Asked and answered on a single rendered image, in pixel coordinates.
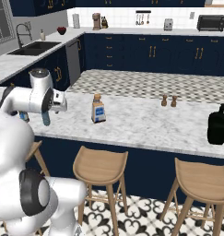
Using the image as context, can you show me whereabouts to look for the white canister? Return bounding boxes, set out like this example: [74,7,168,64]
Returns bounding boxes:
[72,13,81,30]

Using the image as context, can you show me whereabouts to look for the dark brown figurine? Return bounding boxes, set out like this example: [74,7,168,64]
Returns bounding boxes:
[100,16,109,30]

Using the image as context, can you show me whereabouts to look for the dark red bowl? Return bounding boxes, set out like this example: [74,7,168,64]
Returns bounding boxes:
[56,26,67,36]

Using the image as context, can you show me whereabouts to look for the bottle with blue label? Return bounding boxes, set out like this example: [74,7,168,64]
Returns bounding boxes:
[90,92,107,124]

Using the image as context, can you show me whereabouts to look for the grey dishwasher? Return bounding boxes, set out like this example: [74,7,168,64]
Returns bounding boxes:
[65,39,82,88]

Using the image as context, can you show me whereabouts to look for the grey framed window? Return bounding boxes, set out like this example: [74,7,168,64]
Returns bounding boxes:
[0,0,15,48]

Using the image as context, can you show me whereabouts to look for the white and blue plastic bottle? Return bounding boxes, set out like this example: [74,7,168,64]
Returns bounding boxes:
[18,111,30,124]

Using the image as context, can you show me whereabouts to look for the navy lower cupboard run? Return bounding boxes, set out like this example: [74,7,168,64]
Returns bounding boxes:
[80,32,224,77]

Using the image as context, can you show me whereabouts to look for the black toaster oven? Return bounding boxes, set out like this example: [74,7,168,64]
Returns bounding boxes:
[196,14,224,32]

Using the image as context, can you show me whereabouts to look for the dark kitchen sink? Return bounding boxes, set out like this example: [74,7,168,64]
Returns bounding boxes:
[6,41,62,57]

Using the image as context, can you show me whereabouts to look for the silver toaster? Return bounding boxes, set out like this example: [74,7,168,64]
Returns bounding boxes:
[163,18,174,31]

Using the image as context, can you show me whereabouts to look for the navy upper cupboards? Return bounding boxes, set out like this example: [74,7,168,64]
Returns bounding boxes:
[8,0,206,18]

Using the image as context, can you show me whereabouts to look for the navy island cabinet base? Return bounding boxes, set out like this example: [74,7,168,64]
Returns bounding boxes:
[25,135,224,213]

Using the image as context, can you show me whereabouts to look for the navy cupboards under sink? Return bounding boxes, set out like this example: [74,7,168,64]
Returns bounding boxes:
[0,34,86,92]

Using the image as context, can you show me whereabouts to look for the wooden bar stool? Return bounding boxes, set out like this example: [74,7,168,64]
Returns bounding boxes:
[72,145,130,236]
[159,157,224,236]
[24,140,52,178]

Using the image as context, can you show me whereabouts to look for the dark curved tap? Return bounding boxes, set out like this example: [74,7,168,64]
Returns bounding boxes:
[15,23,34,49]

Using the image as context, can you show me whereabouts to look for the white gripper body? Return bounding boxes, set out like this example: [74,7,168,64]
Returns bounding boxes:
[53,98,68,113]

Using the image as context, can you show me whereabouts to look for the wooden wall shelf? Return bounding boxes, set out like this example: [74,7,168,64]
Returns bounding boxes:
[205,0,224,8]

